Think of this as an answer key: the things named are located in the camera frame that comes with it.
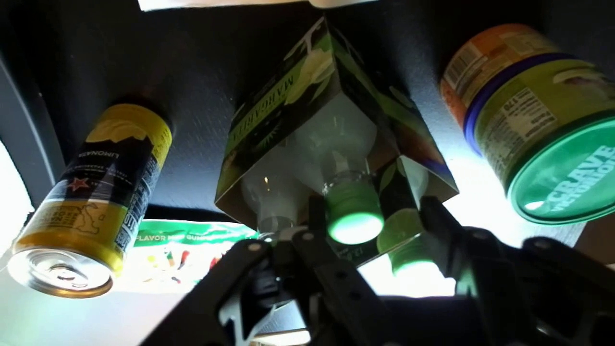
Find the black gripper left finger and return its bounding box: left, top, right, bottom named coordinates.
left=290, top=195, right=394, bottom=346

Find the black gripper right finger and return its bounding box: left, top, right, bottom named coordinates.
left=419, top=195, right=534, bottom=346

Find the clear bottle with green cap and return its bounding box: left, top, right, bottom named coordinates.
left=374, top=208, right=430, bottom=256
left=319, top=162, right=386, bottom=249

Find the green cardboard bottle carrier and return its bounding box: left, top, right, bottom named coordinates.
left=213, top=16, right=461, bottom=237

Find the green and white printed packet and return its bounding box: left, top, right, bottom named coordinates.
left=130, top=218, right=265, bottom=293

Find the nut can with green lid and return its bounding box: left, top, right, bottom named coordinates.
left=438, top=24, right=615, bottom=228

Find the yellow and black drink can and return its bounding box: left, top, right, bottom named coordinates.
left=5, top=95, right=175, bottom=301

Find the black tray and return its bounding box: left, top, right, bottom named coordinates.
left=0, top=55, right=65, bottom=214

